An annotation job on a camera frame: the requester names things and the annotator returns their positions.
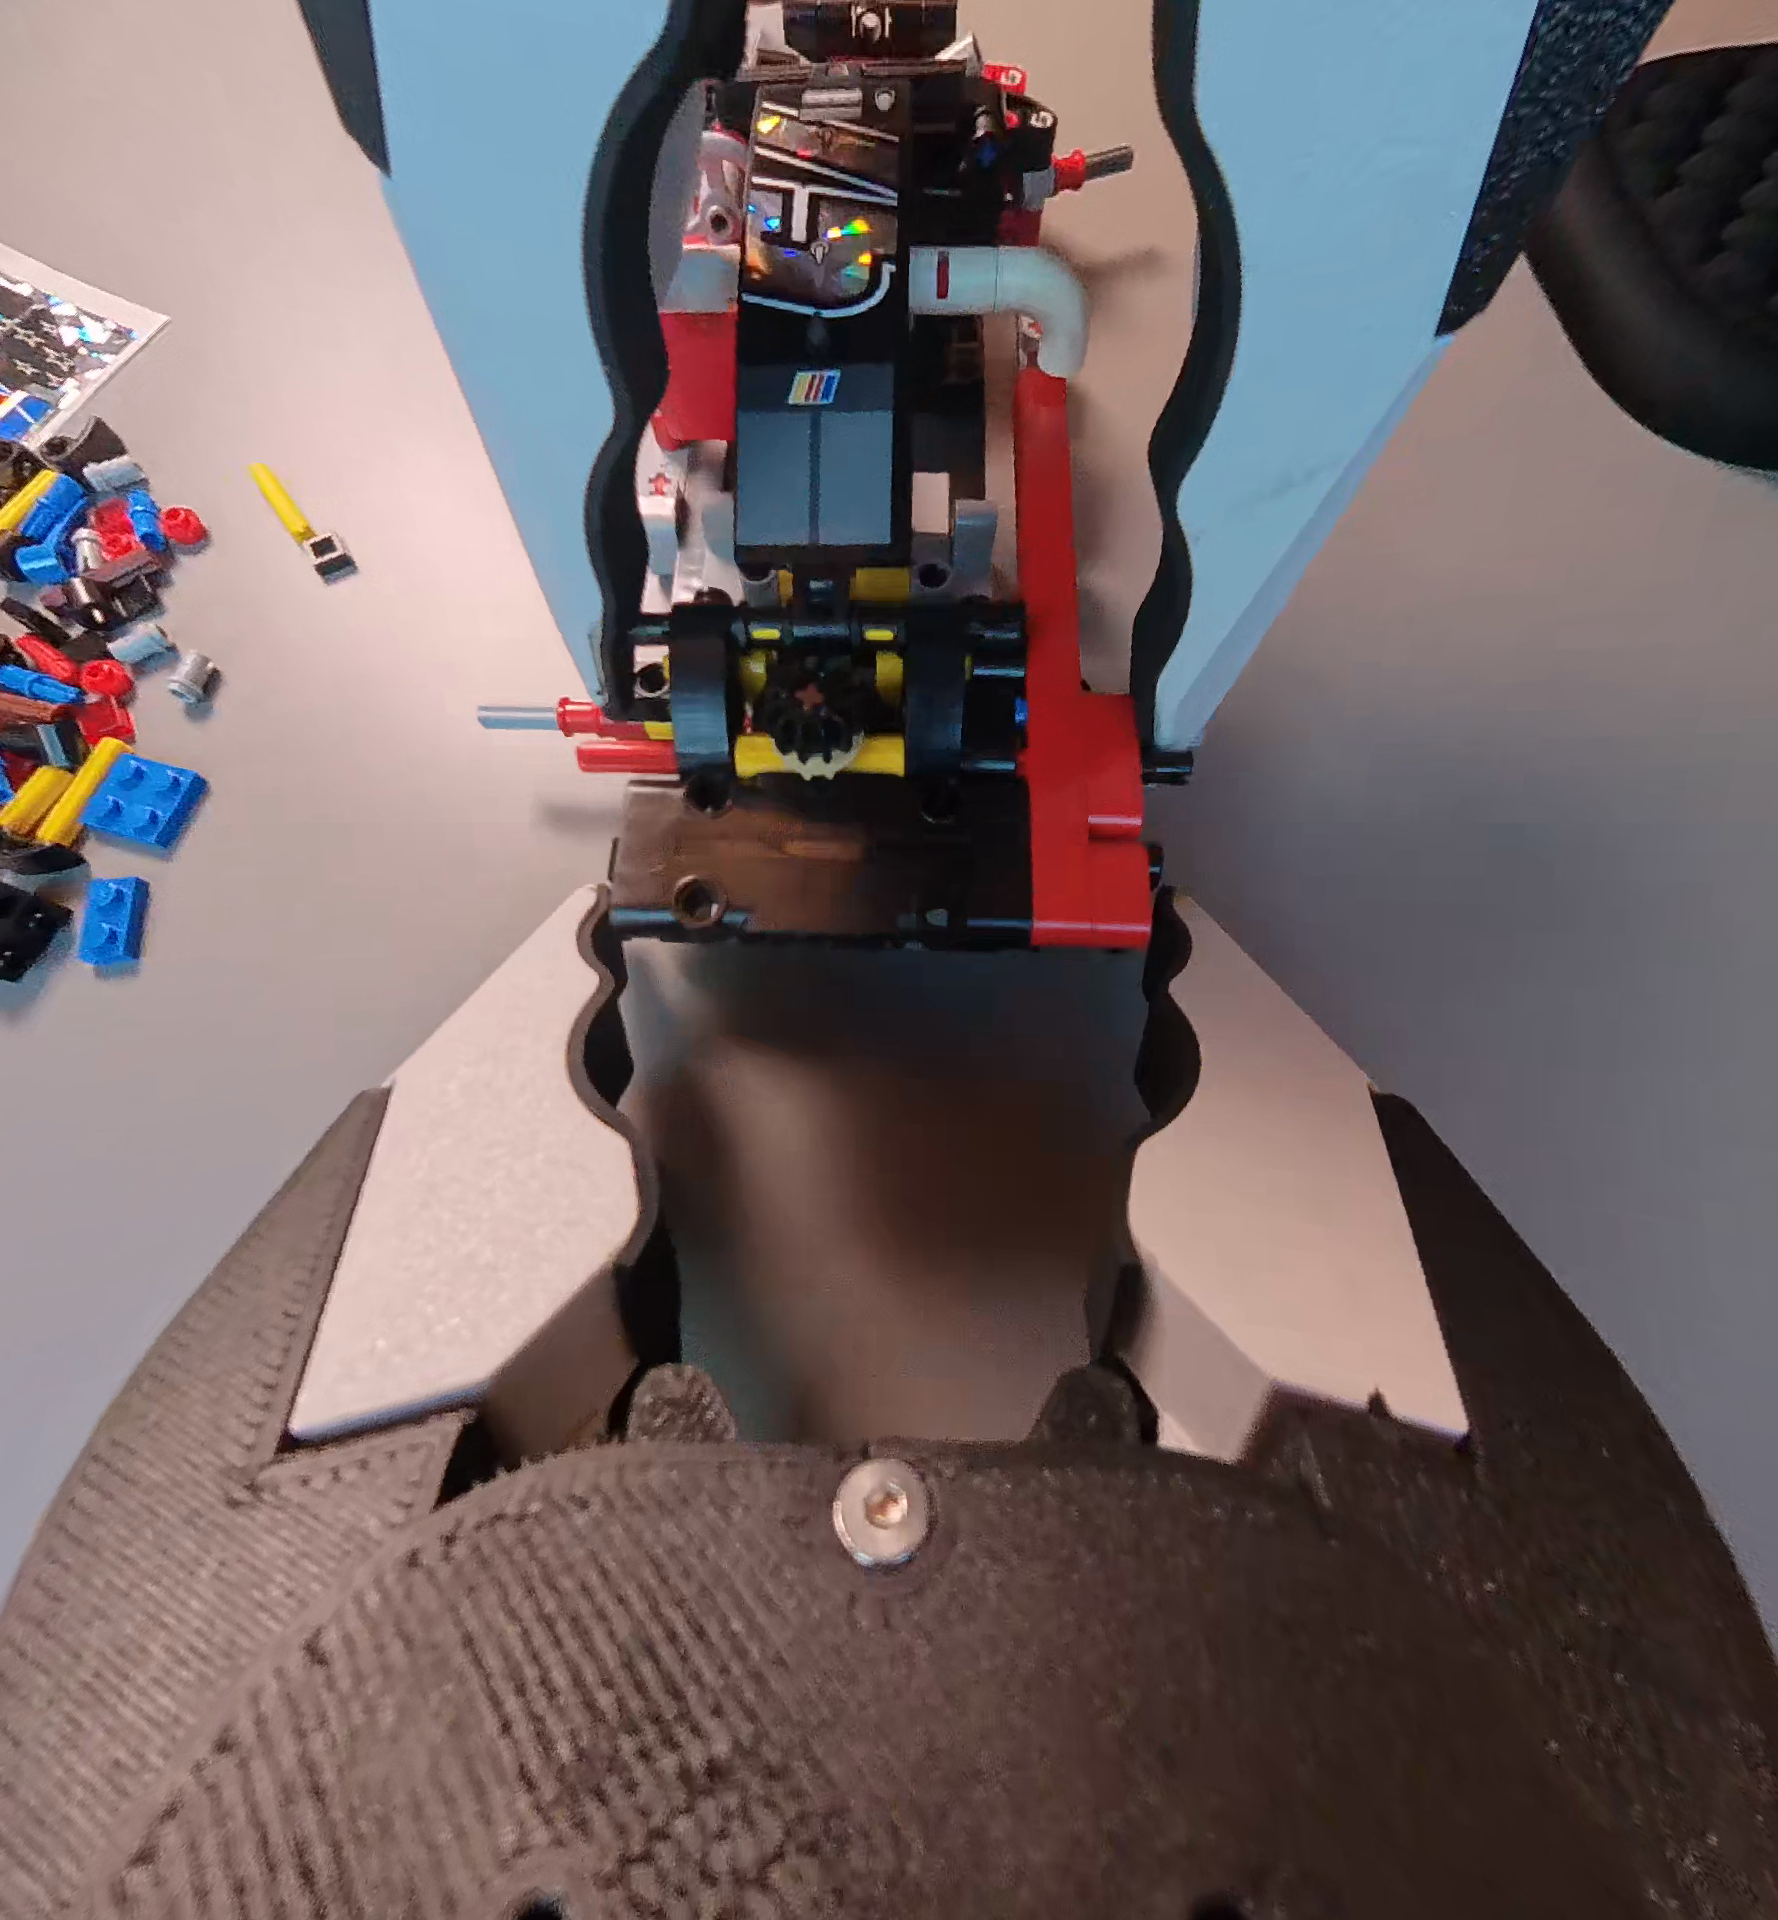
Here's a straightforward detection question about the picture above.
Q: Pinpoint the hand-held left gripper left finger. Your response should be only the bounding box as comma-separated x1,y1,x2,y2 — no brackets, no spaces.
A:
280,885,696,1449

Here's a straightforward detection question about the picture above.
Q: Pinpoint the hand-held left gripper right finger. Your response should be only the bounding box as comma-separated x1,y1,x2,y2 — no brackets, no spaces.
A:
1084,886,1478,1460

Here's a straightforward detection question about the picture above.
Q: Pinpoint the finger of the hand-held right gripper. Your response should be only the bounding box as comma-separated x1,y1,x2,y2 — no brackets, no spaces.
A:
360,0,711,718
1129,0,1548,757

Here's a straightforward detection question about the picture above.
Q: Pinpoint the lego car chassis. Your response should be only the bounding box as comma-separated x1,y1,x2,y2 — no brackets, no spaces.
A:
476,0,1195,955

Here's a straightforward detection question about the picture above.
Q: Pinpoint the yellow lego axle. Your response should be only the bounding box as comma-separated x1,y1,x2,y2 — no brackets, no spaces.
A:
249,460,359,584

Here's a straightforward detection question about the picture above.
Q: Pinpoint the pile of mixed lego pieces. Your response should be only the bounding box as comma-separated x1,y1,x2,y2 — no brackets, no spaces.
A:
0,417,216,983

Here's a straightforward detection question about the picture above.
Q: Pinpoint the black chair armrest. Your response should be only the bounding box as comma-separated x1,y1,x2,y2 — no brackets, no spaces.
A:
1527,31,1778,479

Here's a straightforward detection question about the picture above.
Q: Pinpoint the holographic sticker sheet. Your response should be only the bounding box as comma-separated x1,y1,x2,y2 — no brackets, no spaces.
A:
0,208,170,452

